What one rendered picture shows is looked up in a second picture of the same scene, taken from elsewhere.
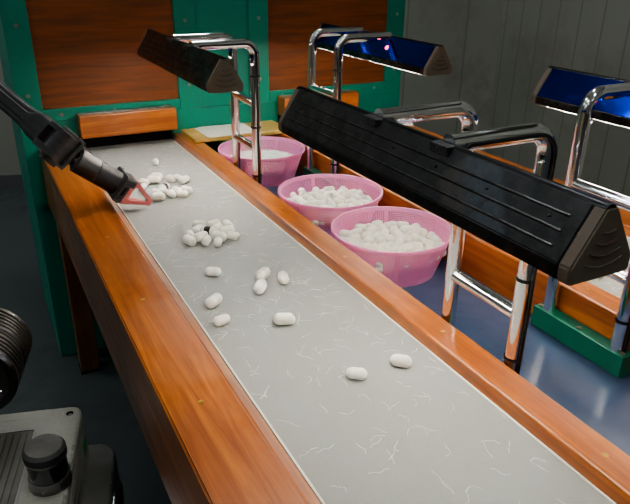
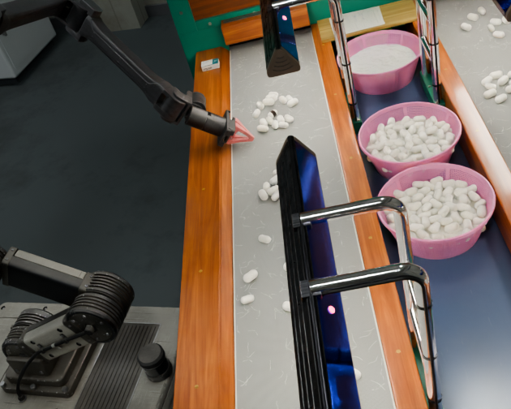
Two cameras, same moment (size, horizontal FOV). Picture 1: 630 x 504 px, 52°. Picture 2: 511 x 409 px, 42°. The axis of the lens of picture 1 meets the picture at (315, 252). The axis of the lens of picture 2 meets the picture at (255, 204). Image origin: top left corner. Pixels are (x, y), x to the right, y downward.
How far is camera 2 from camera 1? 77 cm
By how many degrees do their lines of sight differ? 35
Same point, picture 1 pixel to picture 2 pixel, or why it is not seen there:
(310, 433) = not seen: outside the picture
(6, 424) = (145, 316)
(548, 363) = not seen: outside the picture
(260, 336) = (268, 320)
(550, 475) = not seen: outside the picture
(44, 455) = (148, 361)
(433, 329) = (392, 346)
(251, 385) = (241, 371)
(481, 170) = (307, 333)
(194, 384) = (199, 368)
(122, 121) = (258, 26)
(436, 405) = not seen: outside the picture
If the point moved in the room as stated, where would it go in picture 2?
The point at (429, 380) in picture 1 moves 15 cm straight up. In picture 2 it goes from (367, 397) to (355, 349)
